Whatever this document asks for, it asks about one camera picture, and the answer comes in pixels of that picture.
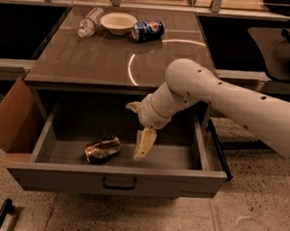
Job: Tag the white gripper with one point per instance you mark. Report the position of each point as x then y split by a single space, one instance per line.
149 115

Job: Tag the crushed orange soda can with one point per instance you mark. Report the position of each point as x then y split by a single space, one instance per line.
101 150

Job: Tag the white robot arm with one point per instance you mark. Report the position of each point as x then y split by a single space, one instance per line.
187 83

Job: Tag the grey open top drawer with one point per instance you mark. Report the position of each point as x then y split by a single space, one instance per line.
176 166

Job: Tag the grey cabinet counter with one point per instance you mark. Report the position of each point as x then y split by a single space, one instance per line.
72 63

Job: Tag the blue pepsi can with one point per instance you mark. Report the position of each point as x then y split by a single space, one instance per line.
147 31

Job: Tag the white paper bowl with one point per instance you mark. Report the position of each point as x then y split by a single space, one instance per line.
118 23

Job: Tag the clear plastic water bottle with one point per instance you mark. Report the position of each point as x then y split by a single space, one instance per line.
91 22

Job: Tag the brown cardboard box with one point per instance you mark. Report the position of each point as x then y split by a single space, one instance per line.
20 123

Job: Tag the black drawer handle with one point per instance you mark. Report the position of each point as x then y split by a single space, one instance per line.
119 184

